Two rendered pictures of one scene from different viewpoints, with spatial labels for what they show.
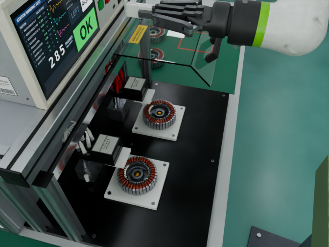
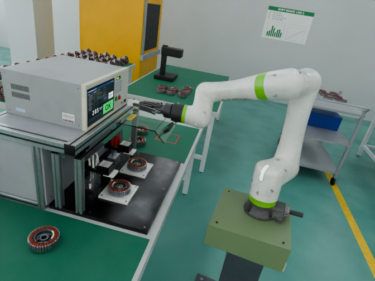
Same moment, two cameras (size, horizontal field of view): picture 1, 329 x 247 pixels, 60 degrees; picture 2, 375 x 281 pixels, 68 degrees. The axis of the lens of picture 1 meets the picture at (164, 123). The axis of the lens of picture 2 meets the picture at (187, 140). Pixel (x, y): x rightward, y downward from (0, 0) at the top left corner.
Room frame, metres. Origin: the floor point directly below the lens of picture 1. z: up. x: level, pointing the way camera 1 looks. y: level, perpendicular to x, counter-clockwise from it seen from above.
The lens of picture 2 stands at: (-0.73, -0.09, 1.66)
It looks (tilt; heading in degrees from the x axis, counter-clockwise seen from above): 26 degrees down; 354
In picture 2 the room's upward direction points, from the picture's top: 9 degrees clockwise
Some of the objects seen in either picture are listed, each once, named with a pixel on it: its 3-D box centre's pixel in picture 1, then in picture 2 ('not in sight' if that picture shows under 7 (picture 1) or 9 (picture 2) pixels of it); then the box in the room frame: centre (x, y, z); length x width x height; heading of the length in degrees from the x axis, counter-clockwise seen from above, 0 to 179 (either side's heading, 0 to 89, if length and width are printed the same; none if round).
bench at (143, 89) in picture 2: not in sight; (181, 108); (2.89, -0.34, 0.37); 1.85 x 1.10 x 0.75; 166
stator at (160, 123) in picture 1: (159, 114); (137, 164); (0.66, 0.02, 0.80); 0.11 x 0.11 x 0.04
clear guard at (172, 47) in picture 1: (161, 43); (143, 123); (0.72, 0.01, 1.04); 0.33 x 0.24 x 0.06; 76
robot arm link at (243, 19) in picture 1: (241, 24); (177, 113); (0.57, -0.17, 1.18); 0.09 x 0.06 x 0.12; 166
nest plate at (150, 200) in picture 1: (138, 179); (119, 191); (0.42, 0.08, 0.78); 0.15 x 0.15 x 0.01; 76
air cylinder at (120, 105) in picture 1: (119, 107); (114, 159); (0.69, 0.16, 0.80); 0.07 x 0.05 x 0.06; 166
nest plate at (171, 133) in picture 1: (159, 119); (136, 168); (0.66, 0.02, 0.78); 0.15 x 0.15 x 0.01; 76
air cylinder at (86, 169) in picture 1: (90, 164); (92, 181); (0.46, 0.22, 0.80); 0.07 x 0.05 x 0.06; 166
